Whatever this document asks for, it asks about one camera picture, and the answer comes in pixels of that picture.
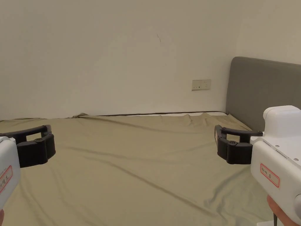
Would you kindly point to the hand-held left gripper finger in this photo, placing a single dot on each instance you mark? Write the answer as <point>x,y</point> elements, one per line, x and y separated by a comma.
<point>35,154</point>
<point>28,131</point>

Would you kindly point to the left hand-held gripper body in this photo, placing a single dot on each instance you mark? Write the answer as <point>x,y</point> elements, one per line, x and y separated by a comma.
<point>8,162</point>

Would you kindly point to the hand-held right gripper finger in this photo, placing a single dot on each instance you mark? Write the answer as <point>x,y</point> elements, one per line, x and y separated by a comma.
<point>235,154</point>
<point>237,132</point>

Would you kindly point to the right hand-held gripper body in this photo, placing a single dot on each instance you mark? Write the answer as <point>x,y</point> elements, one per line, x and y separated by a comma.
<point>275,164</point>

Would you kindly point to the person's right hand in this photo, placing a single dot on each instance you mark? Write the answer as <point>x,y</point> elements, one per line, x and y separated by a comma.
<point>282,217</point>

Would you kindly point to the person's left hand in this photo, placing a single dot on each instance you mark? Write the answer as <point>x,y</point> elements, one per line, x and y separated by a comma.
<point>1,219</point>

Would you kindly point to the grey padded headboard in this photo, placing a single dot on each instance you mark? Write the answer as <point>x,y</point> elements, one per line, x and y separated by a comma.
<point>258,89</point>

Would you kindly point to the bed with beige sheet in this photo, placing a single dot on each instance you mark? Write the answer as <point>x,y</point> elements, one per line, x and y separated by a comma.
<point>129,169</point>

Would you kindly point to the beige wall socket panel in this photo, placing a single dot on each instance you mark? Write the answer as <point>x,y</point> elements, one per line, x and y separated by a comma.
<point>201,85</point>

